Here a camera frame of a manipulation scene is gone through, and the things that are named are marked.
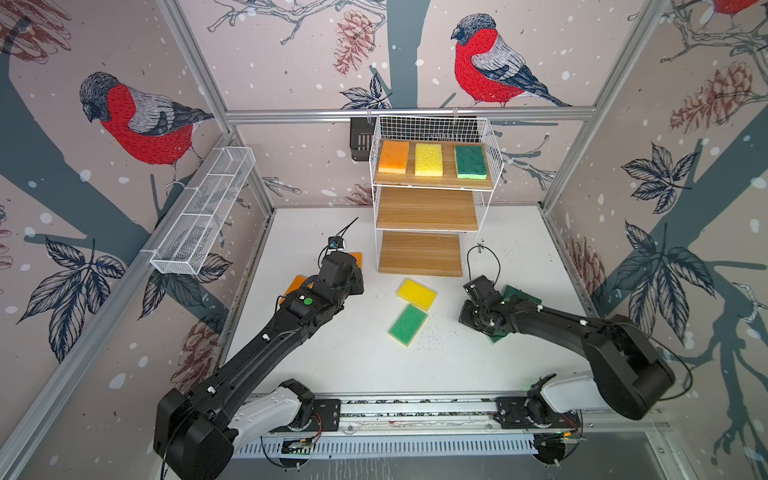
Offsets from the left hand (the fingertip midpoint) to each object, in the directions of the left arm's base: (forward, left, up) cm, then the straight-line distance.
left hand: (353, 269), depth 78 cm
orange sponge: (+18, +2, -20) cm, 27 cm away
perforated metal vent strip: (-37, +2, -21) cm, 42 cm away
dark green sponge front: (-14, -39, -12) cm, 43 cm away
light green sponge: (-7, -15, -20) cm, 26 cm away
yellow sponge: (+4, -18, -21) cm, 29 cm away
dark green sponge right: (+4, -49, -19) cm, 53 cm away
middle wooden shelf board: (+20, -21, +3) cm, 29 cm away
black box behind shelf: (+42, -1, +15) cm, 45 cm away
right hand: (-6, -31, -21) cm, 38 cm away
